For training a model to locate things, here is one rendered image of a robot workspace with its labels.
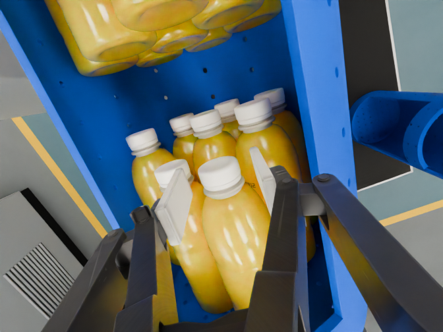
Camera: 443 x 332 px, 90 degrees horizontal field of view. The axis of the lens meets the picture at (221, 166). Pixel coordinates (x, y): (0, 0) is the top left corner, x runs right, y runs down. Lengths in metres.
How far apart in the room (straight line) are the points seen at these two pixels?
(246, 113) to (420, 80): 1.57
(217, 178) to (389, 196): 1.77
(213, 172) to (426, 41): 1.64
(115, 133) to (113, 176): 0.06
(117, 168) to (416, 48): 1.63
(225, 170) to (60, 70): 0.22
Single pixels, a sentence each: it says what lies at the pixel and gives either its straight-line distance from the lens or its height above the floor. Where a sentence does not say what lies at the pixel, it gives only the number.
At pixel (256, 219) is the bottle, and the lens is 0.21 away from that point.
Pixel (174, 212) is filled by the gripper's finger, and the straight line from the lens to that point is 0.16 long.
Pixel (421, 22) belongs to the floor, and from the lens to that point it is 1.73.
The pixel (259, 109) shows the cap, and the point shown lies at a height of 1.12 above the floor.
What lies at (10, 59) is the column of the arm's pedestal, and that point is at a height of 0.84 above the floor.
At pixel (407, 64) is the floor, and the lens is 1.70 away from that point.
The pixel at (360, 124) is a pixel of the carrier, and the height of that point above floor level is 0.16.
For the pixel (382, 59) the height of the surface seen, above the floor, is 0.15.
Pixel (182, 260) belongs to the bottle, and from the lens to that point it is 0.29.
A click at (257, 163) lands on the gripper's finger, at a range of 0.16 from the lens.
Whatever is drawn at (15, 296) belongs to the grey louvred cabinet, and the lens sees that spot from 1.74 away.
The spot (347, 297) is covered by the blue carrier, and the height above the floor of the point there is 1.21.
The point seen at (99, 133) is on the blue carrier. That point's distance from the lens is 0.32.
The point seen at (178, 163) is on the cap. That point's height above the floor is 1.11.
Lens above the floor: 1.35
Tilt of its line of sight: 70 degrees down
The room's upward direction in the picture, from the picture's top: 180 degrees clockwise
